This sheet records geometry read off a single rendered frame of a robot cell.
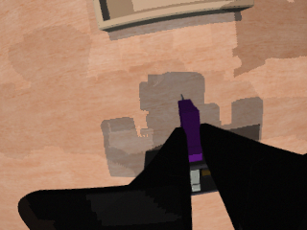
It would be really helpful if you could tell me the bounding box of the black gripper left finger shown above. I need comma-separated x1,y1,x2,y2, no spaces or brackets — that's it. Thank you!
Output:
18,126,193,230

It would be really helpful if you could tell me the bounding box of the beige shallow tray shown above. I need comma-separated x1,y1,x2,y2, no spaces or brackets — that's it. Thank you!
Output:
92,0,254,32

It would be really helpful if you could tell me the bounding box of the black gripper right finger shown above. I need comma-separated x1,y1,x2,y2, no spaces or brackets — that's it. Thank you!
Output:
199,123,307,230

